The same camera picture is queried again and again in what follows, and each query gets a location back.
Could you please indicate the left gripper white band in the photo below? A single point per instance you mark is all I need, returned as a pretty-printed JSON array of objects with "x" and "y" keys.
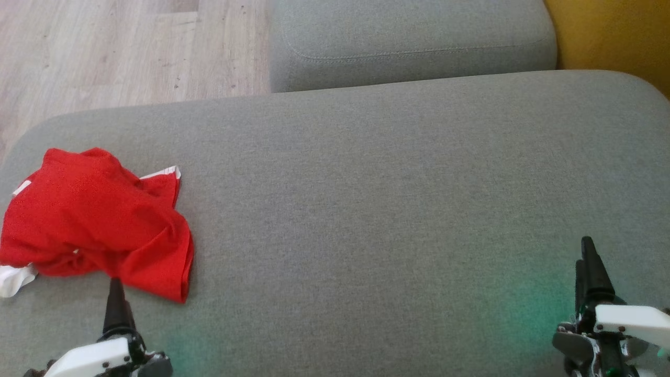
[{"x": 89, "y": 361}]

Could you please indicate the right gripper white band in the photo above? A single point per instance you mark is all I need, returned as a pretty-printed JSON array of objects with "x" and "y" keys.
[{"x": 633, "y": 319}]

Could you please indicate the red Bulls 23 shorts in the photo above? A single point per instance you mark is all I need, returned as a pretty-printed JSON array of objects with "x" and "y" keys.
[{"x": 78, "y": 183}]

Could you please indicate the grey sofa seat cushion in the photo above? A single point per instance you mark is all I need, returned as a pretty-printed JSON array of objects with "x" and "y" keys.
[{"x": 366, "y": 209}]

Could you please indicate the yellow panel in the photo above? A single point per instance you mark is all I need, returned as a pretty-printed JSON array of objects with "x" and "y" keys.
[{"x": 617, "y": 31}]

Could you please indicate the grey sofa back cushion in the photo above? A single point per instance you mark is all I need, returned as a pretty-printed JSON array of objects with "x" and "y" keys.
[{"x": 419, "y": 36}]

